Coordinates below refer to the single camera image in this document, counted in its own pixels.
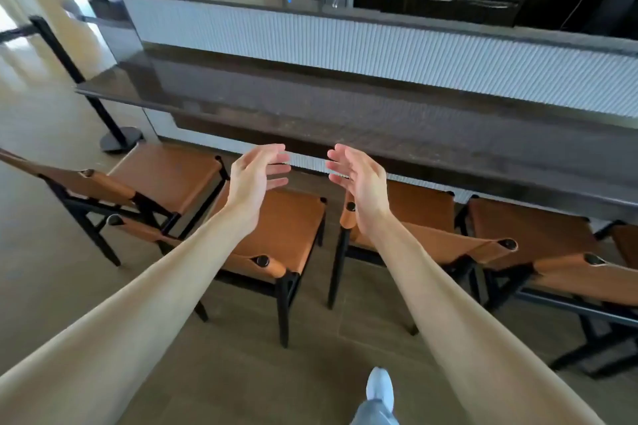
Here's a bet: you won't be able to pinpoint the person's right hand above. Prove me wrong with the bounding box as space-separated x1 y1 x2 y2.
325 143 392 241

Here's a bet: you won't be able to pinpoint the person's left hand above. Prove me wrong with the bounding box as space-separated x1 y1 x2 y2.
223 143 292 236

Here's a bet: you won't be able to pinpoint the person's left forearm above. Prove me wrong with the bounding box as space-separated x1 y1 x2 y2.
0 208 250 425

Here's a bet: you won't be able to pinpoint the person's right forearm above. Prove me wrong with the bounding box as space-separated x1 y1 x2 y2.
371 212 607 425

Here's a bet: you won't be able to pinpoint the person's white right shoe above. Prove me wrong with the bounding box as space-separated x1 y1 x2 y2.
366 367 395 413

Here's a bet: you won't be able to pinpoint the person's grey trousers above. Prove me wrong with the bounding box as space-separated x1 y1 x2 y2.
351 399 399 425

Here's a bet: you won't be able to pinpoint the dark brown table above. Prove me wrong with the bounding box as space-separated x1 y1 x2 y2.
74 43 638 224

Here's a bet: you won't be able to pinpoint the black stanchion post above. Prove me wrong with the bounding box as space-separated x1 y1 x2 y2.
0 15 146 154

